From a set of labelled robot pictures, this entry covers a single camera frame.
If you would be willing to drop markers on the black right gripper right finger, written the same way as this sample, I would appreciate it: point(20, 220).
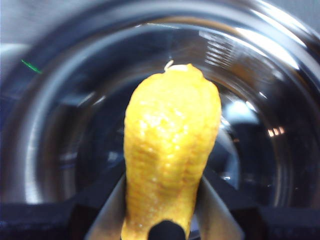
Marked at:
point(262, 222)

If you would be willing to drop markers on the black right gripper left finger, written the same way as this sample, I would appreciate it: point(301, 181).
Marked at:
point(50, 220)

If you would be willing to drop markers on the yellow corn cob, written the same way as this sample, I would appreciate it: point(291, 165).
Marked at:
point(170, 150)

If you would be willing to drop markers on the pale green electric cooking pot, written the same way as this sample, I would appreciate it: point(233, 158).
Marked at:
point(62, 112)

